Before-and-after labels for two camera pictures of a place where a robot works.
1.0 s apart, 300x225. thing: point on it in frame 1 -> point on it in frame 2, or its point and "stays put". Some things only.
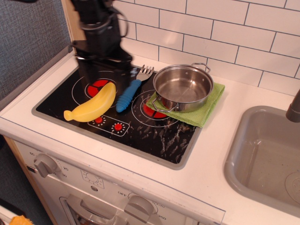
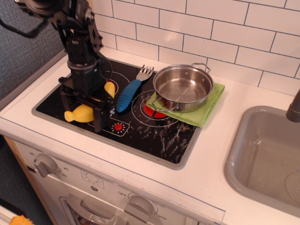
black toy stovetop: [110, 104] stays put
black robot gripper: [103, 31] -> [86, 83]
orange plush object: [20, 220] stays put
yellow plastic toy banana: [94, 109] stays put
